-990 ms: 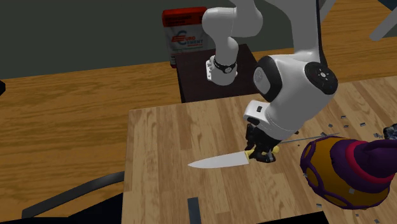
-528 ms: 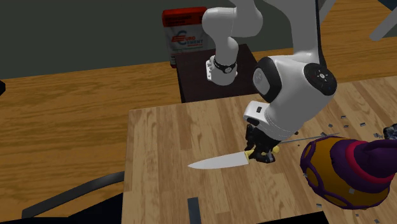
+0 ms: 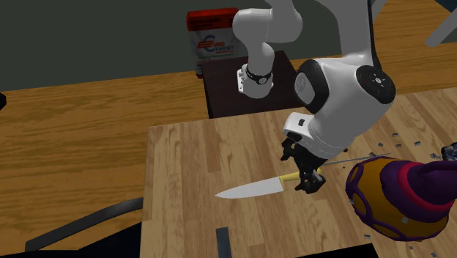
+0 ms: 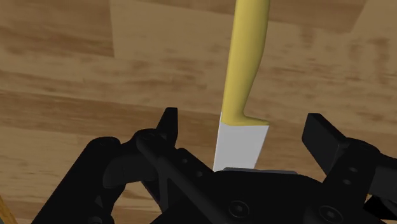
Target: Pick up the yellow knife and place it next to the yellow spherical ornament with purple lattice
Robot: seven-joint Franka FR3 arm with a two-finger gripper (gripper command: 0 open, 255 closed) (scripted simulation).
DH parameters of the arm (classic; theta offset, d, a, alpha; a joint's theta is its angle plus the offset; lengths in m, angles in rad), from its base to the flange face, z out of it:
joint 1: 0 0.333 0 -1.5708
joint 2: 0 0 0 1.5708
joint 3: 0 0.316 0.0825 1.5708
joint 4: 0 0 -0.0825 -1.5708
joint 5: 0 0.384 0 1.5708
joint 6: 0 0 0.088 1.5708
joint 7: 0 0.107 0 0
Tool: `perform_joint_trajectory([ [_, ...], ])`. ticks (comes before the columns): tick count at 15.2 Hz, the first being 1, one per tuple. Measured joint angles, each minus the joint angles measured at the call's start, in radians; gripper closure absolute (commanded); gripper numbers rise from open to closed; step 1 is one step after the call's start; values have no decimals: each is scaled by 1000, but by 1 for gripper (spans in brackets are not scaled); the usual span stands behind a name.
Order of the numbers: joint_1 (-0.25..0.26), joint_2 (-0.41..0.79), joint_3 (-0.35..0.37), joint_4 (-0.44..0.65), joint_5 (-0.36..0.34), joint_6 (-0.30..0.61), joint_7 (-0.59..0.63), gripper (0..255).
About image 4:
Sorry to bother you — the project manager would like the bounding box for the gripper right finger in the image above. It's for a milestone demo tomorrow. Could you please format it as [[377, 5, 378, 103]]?
[[302, 113, 397, 224]]

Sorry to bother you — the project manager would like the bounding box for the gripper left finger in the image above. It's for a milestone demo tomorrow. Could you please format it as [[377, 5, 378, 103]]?
[[31, 107, 218, 224]]

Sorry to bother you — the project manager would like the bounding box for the yellow-handled kitchen knife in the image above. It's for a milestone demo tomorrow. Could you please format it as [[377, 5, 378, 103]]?
[[212, 0, 271, 172]]

